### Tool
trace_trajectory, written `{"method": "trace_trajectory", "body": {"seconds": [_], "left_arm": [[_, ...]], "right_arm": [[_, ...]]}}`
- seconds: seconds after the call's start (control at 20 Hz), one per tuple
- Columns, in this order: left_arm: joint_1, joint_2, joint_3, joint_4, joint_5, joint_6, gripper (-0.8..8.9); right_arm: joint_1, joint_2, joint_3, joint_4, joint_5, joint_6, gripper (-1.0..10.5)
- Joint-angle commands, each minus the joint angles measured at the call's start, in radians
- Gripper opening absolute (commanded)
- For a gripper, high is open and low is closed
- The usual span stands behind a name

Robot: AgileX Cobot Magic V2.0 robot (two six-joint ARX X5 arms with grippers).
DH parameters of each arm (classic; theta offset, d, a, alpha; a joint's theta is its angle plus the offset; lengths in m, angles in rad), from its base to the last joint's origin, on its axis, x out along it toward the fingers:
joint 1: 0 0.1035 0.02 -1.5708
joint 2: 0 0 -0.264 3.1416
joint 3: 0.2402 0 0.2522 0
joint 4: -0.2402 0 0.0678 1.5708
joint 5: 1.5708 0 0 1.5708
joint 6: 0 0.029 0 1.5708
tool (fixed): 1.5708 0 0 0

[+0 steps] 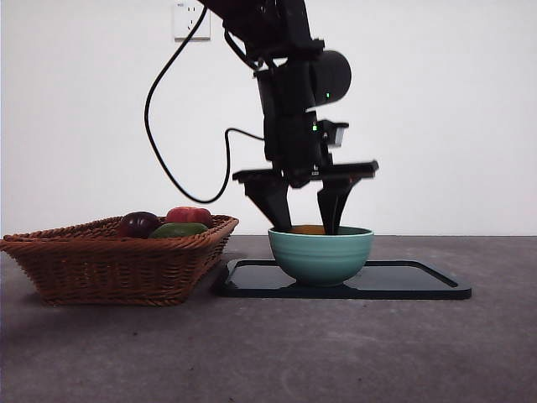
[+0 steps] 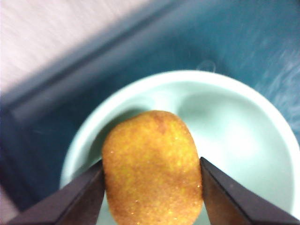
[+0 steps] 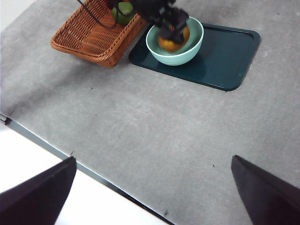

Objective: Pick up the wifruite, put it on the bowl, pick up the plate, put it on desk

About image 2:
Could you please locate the teal ribbed bowl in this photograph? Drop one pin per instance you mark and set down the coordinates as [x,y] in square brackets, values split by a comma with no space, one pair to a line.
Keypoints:
[234,140]

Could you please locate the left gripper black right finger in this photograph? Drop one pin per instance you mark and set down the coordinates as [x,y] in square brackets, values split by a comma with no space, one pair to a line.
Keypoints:
[234,201]

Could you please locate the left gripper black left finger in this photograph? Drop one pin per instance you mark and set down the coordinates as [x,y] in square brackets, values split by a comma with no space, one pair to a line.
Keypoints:
[70,201]

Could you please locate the black rectangular tray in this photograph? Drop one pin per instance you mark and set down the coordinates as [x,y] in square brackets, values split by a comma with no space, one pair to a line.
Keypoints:
[211,35]

